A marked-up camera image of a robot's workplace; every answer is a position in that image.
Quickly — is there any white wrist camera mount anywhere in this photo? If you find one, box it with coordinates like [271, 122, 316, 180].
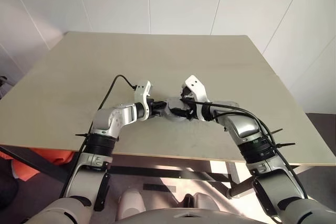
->
[183, 74, 213, 122]
[133, 80, 153, 122]

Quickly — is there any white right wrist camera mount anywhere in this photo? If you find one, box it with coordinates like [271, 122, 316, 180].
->
[183, 74, 213, 122]

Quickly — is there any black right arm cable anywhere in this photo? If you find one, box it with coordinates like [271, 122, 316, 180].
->
[180, 97, 309, 201]

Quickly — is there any beige robot left knee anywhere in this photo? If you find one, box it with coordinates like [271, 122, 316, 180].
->
[116, 188, 146, 220]

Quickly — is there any grey robot torso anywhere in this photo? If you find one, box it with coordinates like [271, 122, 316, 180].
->
[114, 206, 230, 224]

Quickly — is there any beige robot knee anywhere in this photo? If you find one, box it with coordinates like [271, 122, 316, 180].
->
[116, 188, 146, 220]
[192, 191, 219, 212]

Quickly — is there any beige robot right knee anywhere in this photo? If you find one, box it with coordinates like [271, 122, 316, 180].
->
[192, 191, 219, 212]

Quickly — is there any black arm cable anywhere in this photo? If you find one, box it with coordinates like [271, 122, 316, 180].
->
[180, 97, 309, 201]
[59, 74, 138, 199]

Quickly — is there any grey table leg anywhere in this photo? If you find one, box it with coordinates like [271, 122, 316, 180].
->
[226, 178, 257, 199]

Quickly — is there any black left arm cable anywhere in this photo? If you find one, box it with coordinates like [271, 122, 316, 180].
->
[59, 74, 138, 199]

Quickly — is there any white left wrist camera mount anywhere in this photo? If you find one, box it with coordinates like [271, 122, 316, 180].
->
[133, 80, 153, 122]

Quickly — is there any black rounded object on floor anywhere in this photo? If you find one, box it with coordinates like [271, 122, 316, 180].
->
[0, 173, 19, 207]

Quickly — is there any black table frame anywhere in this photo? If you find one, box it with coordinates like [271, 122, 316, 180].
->
[0, 144, 237, 183]

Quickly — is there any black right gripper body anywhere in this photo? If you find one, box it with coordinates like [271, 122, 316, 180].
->
[179, 85, 201, 120]

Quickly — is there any orange object under table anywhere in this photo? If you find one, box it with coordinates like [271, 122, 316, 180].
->
[0, 146, 75, 182]

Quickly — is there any small grey round object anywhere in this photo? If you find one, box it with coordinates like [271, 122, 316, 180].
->
[161, 97, 195, 120]

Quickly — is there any dark equipment at room edge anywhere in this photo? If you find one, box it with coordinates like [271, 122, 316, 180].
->
[0, 75, 9, 97]

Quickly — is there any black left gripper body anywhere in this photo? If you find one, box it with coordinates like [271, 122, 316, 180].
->
[148, 98, 162, 118]

